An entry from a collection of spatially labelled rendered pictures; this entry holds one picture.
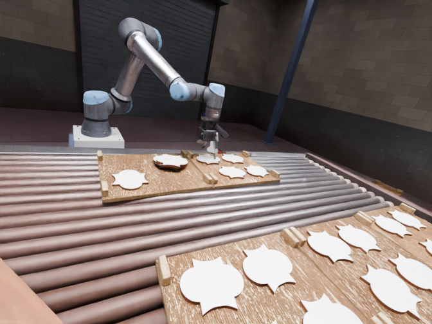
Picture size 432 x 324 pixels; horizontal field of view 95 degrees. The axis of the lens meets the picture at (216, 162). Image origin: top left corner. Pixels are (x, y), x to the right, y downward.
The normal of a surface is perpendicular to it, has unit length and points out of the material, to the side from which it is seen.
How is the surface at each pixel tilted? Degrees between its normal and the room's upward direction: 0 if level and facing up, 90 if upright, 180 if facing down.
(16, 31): 90
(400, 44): 90
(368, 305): 0
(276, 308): 0
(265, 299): 0
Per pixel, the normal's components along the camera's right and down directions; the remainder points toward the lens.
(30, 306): 0.20, -0.90
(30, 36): 0.54, 0.43
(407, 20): -0.82, 0.06
